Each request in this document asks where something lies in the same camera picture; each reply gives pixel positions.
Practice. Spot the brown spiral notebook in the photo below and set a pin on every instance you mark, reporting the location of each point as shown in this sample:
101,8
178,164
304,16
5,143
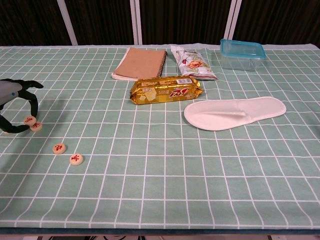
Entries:
140,62

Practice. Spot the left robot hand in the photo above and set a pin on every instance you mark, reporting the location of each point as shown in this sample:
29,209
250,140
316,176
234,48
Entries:
10,90

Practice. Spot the white snack bag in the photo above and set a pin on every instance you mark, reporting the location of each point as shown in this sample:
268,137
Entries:
195,65

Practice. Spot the white disposable slipper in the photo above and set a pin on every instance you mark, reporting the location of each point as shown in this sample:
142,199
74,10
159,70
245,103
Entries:
250,110

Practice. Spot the clear container teal lid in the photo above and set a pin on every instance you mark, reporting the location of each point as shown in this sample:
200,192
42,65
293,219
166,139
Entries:
240,47

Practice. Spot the green grid cutting mat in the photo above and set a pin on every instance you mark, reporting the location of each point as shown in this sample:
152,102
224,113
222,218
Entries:
160,175

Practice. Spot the white partition post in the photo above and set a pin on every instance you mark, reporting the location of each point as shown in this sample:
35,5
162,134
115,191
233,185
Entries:
232,20
67,22
136,22

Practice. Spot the gold biscuit package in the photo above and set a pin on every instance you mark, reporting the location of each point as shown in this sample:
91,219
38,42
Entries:
162,92

